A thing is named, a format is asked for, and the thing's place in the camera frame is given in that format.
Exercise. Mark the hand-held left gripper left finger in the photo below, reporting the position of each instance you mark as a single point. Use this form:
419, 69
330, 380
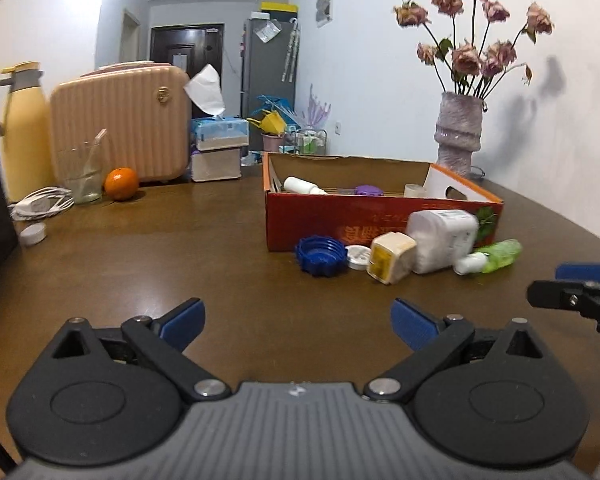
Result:
185, 325

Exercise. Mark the small clear round container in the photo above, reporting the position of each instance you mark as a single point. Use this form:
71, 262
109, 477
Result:
415, 191

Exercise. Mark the yellow box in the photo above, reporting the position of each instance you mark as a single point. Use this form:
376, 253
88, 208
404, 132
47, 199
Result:
279, 7

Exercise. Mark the dark brown entrance door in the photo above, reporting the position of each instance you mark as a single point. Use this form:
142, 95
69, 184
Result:
205, 50

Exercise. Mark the pale side door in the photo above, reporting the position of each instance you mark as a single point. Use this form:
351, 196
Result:
130, 40

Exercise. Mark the purple feathery decoration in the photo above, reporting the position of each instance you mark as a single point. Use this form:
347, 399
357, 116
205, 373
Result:
316, 110

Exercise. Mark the beige cube container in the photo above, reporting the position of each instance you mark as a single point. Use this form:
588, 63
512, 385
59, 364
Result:
390, 257

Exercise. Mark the large white plastic bottle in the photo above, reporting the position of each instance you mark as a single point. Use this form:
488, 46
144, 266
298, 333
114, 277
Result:
442, 240

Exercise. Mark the grey ceramic vase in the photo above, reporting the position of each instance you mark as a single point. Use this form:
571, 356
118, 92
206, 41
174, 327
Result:
457, 135

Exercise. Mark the blue plastic item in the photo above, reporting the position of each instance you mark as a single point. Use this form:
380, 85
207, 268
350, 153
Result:
275, 105

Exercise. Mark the folded pale umbrella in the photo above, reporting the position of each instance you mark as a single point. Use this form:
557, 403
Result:
291, 55

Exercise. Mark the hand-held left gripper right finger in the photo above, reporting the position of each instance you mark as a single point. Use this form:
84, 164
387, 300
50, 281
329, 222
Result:
412, 325

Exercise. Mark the blue tissue box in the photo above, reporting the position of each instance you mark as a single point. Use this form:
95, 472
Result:
220, 132

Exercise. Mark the white spray bottle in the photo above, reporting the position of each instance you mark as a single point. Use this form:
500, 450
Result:
300, 185

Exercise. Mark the yellow watering can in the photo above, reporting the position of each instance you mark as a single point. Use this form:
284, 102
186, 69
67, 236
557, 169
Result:
270, 124

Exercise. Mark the white tissue sheet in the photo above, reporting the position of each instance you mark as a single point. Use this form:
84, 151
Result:
205, 90

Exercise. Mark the paper sheet on refrigerator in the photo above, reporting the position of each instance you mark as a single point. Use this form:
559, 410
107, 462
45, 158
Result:
267, 31

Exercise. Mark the pink flower pot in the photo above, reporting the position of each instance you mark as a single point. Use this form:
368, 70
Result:
271, 142

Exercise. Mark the purple round plastic item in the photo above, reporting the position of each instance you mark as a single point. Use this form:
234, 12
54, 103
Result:
368, 190

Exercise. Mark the red cardboard box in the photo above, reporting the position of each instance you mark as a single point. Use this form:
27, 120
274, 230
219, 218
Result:
310, 220

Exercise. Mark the beige tissue box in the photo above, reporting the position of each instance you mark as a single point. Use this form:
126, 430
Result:
215, 165

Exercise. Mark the white round lid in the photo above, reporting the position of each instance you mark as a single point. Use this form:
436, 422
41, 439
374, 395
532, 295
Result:
357, 258

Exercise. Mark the clear drinking glass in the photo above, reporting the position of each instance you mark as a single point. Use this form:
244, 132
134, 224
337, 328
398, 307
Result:
80, 180

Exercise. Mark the pink ribbed suitcase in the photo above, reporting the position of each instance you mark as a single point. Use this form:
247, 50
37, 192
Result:
125, 120

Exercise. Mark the yellow thermos jug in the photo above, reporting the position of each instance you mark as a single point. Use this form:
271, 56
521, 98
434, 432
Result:
25, 140

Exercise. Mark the orange fruit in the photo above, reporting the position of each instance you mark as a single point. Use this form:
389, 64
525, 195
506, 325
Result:
121, 184

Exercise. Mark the grey refrigerator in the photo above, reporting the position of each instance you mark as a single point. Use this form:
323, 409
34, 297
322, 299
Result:
265, 70

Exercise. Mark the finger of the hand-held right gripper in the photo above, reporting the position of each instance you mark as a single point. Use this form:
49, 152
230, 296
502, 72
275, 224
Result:
582, 271
555, 294

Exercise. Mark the dried pink roses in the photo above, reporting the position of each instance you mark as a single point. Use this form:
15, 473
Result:
465, 57

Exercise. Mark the green bottle with white cap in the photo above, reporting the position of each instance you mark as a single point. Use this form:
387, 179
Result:
500, 255

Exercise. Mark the white wall panel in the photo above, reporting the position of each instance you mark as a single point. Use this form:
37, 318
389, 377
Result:
325, 6

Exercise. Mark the small white cap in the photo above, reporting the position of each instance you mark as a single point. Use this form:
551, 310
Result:
32, 234

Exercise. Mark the blue ridged lid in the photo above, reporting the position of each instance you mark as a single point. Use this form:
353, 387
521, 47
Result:
320, 255

